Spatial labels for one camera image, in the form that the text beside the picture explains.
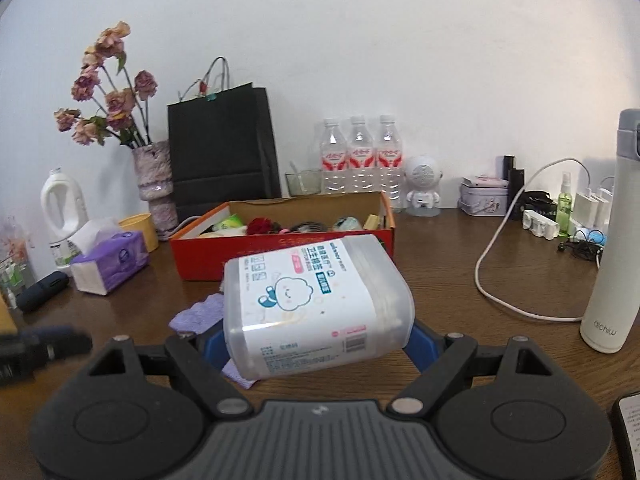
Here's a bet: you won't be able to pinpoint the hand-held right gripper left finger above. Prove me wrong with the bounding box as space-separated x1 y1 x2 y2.
87 327 251 417

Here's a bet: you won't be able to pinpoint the black pouch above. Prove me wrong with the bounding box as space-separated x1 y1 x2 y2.
525 191 558 216

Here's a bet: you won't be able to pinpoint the purple tissue pack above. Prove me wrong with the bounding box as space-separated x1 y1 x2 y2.
70 217 151 295

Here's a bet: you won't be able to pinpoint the dried pink flowers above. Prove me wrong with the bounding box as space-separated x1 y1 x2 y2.
54 21 160 148

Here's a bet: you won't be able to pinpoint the black phone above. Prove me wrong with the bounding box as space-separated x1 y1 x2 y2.
611 392 640 480

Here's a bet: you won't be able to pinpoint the purple cloth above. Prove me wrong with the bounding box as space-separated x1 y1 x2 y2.
168 292 258 390

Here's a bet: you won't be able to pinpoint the printed tin box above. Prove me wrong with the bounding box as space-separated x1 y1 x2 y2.
459 175 508 217

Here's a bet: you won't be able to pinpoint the glass bowl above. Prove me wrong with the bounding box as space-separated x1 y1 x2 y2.
285 169 323 197

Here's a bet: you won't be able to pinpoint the rack of small bottles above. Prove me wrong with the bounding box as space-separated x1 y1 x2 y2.
0 255 36 306

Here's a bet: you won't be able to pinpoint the small white blue device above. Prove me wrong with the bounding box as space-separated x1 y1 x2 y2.
575 227 608 247

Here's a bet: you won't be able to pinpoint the white astronaut speaker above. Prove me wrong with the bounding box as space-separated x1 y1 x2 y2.
402 156 443 217

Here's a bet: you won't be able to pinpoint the green spray bottle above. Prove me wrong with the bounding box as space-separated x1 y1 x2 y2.
557 172 573 237

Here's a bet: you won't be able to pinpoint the black paper bag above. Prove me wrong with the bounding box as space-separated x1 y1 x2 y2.
166 56 282 221

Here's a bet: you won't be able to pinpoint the clear water bottle red label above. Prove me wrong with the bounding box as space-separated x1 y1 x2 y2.
319 118 350 195
374 114 406 211
345 115 377 193

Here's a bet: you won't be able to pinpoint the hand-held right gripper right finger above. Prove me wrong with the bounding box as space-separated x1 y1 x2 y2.
387 321 553 417

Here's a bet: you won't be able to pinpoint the white cable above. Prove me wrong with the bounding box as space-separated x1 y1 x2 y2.
475 158 608 322

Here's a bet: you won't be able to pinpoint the green packet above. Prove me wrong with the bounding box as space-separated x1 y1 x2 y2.
212 214 247 233

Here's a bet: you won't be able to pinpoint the white detergent bottle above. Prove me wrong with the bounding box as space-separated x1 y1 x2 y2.
40 167 90 268

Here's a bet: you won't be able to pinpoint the cotton swab box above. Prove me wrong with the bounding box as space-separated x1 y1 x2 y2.
221 234 416 380

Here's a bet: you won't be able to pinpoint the black earphone cable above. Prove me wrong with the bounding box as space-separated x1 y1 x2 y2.
557 240 603 261

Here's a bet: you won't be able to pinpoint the yellow cup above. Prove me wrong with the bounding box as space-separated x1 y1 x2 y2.
117 212 160 253

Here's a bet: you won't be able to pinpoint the white power strip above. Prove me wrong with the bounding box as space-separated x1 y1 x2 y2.
522 208 558 238

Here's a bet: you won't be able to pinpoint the dark blue case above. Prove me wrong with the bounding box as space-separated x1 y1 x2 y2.
15 271 71 312

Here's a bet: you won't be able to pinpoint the mottled purple vase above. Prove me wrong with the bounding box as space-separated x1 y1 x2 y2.
131 141 179 241

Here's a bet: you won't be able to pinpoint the white thermos bottle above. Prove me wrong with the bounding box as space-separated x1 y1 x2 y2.
580 108 640 354

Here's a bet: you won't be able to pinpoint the white charger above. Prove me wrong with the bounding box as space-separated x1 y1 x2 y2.
572 190 598 226
595 187 615 233

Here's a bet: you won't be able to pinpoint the red cardboard box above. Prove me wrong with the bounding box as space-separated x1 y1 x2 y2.
169 191 396 282

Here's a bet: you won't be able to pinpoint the black rectangular bottle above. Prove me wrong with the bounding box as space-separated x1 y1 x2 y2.
507 167 526 208

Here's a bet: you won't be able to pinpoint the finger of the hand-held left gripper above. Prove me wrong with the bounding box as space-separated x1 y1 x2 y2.
35 326 94 362

